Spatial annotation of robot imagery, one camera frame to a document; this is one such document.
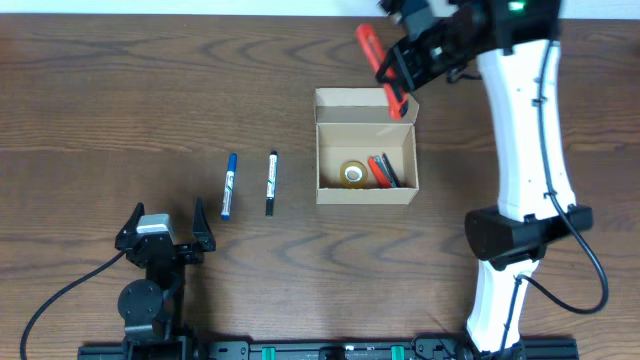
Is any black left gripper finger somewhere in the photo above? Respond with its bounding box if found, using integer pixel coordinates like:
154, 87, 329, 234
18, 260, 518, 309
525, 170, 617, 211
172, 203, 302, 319
115, 202, 145, 249
192, 197, 216, 252

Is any orange utility knife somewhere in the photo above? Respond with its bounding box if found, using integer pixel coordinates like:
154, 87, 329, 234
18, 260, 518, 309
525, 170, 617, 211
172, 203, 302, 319
355, 24, 408, 121

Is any blue whiteboard marker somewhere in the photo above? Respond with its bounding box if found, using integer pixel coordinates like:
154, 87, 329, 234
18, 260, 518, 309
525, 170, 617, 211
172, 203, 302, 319
221, 153, 237, 221

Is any yellow tape roll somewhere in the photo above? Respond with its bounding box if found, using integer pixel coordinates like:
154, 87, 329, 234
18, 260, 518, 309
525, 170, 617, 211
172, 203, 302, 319
340, 161, 368, 189

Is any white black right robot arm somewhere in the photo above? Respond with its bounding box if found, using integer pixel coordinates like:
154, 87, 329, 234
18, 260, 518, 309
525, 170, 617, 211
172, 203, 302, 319
357, 0, 593, 359

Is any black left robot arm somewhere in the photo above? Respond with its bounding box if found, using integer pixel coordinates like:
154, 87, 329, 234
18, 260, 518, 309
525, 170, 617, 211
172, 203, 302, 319
115, 199, 216, 359

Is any open cardboard box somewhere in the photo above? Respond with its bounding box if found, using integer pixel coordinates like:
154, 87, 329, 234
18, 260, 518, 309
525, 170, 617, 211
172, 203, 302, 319
314, 88, 419, 205

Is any black whiteboard marker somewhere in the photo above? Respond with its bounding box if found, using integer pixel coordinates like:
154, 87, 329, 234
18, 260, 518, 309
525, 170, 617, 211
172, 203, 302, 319
265, 151, 278, 217

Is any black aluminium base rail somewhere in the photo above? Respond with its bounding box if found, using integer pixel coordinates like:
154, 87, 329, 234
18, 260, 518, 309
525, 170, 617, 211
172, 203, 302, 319
77, 337, 580, 360

